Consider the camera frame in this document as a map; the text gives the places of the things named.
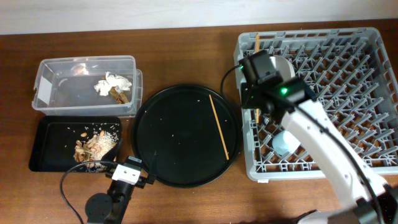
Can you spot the blue cup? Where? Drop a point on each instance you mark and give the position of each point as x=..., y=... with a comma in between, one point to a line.
x=285, y=142

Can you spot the wooden chopstick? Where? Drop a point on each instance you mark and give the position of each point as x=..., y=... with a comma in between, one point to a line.
x=219, y=127
x=256, y=49

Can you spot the gold brown snack wrapper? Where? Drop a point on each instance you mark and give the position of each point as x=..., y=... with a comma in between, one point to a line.
x=118, y=95

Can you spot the black rectangular tray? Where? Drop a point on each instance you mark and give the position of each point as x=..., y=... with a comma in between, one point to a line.
x=56, y=136

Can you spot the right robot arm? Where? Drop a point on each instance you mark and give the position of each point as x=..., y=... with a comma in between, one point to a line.
x=364, y=195

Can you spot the round black serving tray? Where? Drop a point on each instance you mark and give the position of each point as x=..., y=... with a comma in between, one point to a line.
x=178, y=123

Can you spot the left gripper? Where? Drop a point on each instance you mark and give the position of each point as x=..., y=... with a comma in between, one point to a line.
x=150, y=176

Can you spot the grey dishwasher rack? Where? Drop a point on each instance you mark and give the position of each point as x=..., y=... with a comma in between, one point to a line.
x=351, y=75

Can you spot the white tissue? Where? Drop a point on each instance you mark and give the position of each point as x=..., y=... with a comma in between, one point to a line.
x=104, y=86

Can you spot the grey plate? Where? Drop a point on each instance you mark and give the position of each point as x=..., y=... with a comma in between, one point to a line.
x=284, y=67

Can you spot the clear plastic bin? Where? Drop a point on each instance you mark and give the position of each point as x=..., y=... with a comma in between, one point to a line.
x=65, y=86

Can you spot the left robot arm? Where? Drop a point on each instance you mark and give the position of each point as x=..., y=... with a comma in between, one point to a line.
x=111, y=206

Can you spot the food scraps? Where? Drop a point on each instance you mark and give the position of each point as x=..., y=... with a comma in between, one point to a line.
x=88, y=142

